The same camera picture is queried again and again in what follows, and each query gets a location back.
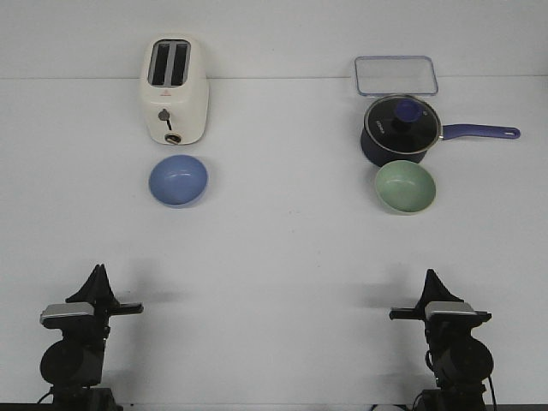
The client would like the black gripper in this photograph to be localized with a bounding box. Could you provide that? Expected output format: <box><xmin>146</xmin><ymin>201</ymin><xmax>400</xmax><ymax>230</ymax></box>
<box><xmin>61</xmin><ymin>264</ymin><xmax>144</xmax><ymax>338</ymax></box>
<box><xmin>389</xmin><ymin>269</ymin><xmax>491</xmax><ymax>338</ymax></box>

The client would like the green bowl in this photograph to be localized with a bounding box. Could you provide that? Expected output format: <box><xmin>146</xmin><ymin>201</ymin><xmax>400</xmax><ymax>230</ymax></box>
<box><xmin>374</xmin><ymin>160</ymin><xmax>437</xmax><ymax>215</ymax></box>

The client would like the blue bowl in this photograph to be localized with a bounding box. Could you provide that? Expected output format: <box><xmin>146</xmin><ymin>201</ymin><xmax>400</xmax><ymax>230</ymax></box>
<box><xmin>148</xmin><ymin>154</ymin><xmax>209</xmax><ymax>208</ymax></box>

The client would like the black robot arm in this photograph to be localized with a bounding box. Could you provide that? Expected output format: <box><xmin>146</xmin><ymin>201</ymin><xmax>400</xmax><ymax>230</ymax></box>
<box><xmin>389</xmin><ymin>269</ymin><xmax>494</xmax><ymax>410</ymax></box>
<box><xmin>39</xmin><ymin>264</ymin><xmax>144</xmax><ymax>410</ymax></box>

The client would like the dark blue saucepan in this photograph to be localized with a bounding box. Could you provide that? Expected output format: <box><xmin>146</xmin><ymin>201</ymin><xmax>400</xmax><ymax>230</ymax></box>
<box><xmin>360</xmin><ymin>123</ymin><xmax>521</xmax><ymax>167</ymax></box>

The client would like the glass pot lid blue knob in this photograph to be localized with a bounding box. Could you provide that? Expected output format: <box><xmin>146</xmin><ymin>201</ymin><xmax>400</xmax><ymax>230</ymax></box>
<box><xmin>364</xmin><ymin>95</ymin><xmax>441</xmax><ymax>154</ymax></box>

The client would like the white two-slot toaster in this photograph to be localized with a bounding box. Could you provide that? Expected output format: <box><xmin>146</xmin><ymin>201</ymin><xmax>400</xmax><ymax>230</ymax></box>
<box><xmin>139</xmin><ymin>34</ymin><xmax>209</xmax><ymax>146</ymax></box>

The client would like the clear plastic container lid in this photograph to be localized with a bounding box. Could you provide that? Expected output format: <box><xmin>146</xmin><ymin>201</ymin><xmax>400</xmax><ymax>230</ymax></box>
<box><xmin>354</xmin><ymin>56</ymin><xmax>438</xmax><ymax>97</ymax></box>

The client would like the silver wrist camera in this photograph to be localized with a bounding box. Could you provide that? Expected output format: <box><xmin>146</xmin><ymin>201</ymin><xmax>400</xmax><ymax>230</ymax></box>
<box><xmin>425</xmin><ymin>301</ymin><xmax>479</xmax><ymax>328</ymax></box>
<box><xmin>39</xmin><ymin>302</ymin><xmax>94</xmax><ymax>330</ymax></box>

